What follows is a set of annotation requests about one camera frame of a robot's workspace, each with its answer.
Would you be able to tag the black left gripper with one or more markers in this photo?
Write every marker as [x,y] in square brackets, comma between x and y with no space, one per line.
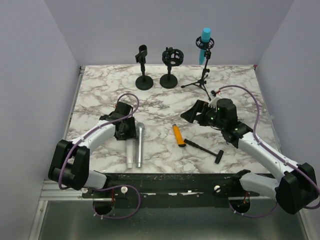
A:
[131,133]

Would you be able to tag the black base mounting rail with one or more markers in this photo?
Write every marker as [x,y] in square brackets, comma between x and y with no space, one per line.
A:
[169,190]

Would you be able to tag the orange utility knife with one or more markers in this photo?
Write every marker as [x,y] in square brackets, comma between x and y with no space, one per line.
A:
[178,136]

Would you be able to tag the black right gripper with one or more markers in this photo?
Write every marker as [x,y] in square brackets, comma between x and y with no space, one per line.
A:
[190,114]

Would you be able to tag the black tripod microphone stand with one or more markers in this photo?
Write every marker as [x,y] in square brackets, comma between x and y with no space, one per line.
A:
[205,45]

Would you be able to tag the black clip microphone stand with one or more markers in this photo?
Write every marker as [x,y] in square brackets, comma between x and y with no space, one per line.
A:
[143,82]

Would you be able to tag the black hammer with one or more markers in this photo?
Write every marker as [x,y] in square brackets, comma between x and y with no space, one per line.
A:
[218,156]

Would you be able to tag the grey silver microphone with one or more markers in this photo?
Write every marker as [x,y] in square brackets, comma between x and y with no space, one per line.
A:
[140,130]

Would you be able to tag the white microphone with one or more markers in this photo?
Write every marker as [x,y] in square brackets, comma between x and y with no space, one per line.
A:
[129,153]

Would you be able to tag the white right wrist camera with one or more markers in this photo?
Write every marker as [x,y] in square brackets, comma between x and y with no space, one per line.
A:
[215,97]

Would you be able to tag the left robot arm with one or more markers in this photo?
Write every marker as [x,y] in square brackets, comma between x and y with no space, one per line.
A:
[76,174]

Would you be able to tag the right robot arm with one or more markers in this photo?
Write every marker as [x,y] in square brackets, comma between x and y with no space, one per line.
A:
[292,185]

